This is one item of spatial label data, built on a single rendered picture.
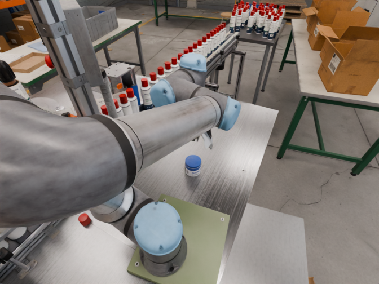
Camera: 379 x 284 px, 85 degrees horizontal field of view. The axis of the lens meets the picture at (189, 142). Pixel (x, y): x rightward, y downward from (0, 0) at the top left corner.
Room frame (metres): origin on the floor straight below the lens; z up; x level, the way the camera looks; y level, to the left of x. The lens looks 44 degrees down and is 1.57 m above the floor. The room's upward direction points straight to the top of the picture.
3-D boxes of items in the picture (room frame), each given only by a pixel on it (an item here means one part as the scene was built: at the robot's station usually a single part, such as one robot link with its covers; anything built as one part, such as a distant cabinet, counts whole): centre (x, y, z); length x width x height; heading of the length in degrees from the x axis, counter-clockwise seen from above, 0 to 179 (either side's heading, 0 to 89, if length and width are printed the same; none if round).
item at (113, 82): (0.95, 0.34, 1.01); 0.14 x 0.13 x 0.26; 153
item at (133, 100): (0.86, 0.28, 0.98); 0.05 x 0.05 x 0.20
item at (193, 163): (0.59, -0.02, 0.86); 0.07 x 0.07 x 0.07
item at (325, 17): (2.33, -1.43, 0.97); 0.45 x 0.38 x 0.37; 75
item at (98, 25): (2.70, 1.16, 0.91); 0.60 x 0.40 x 0.22; 166
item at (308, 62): (2.29, -1.54, 0.39); 2.20 x 0.80 x 0.78; 162
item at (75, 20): (0.59, 0.32, 1.38); 0.17 x 0.10 x 0.19; 28
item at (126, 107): (0.82, 0.30, 0.98); 0.05 x 0.05 x 0.20
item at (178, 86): (0.48, 0.03, 1.29); 0.11 x 0.11 x 0.08; 56
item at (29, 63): (1.82, 1.40, 0.82); 0.34 x 0.24 x 0.03; 168
